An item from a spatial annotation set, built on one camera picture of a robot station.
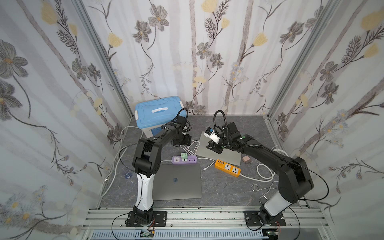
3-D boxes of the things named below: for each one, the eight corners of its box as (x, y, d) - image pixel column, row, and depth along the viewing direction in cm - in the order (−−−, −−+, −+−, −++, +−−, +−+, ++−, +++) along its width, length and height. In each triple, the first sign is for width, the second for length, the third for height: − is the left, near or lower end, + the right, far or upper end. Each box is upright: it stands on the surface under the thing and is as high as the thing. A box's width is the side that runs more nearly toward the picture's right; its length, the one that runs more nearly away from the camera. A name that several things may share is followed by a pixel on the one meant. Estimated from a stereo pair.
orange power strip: (213, 167, 94) (213, 165, 92) (215, 160, 97) (216, 158, 95) (238, 178, 90) (239, 176, 88) (240, 171, 93) (241, 168, 91)
